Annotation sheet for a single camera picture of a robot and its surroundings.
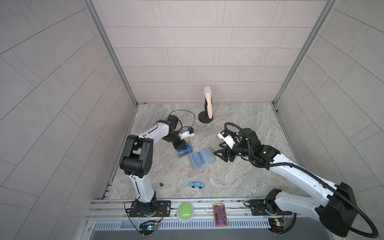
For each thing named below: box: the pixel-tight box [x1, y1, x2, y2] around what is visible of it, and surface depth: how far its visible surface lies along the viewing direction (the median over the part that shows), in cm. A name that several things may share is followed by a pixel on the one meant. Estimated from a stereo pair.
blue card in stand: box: [178, 143, 193, 157], surface depth 89 cm
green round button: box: [177, 201, 195, 223], surface depth 71 cm
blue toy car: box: [189, 182, 205, 189], surface depth 79 cm
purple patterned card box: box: [213, 203, 228, 227], surface depth 69 cm
